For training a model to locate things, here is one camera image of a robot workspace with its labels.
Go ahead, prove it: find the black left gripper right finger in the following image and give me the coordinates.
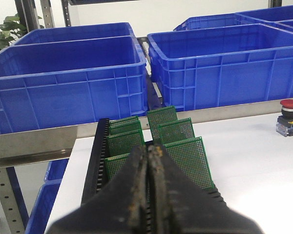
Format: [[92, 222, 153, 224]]
[[147, 145, 262, 234]]

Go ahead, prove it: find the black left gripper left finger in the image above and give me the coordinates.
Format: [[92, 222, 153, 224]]
[[47, 145, 147, 234]]

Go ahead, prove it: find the green perforated circuit board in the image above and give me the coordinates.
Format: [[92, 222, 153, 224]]
[[105, 154, 129, 180], [158, 118, 195, 144], [109, 116, 139, 127], [107, 129, 145, 156], [147, 106, 178, 143], [165, 136, 215, 190], [109, 120, 141, 135]]

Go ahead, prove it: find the black slotted board rack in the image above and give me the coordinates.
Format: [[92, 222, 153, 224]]
[[82, 118, 223, 233]]

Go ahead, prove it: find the blue plastic crate lower shelf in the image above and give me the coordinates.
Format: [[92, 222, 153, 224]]
[[25, 158, 68, 234]]

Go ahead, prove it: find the red emergency stop button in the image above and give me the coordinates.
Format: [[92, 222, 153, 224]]
[[276, 99, 293, 137]]

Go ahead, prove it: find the blue plastic crate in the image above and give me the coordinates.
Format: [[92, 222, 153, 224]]
[[0, 36, 147, 134], [173, 13, 260, 31], [235, 5, 293, 32], [14, 22, 135, 46], [148, 24, 293, 111]]

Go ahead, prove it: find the green potted plant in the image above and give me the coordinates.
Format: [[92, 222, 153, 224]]
[[0, 13, 28, 50]]

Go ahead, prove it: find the perforated steel shelf post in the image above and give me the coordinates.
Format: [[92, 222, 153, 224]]
[[0, 167, 25, 234]]

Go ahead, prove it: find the steel shelf rail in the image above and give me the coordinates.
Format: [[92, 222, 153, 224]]
[[0, 100, 281, 168]]

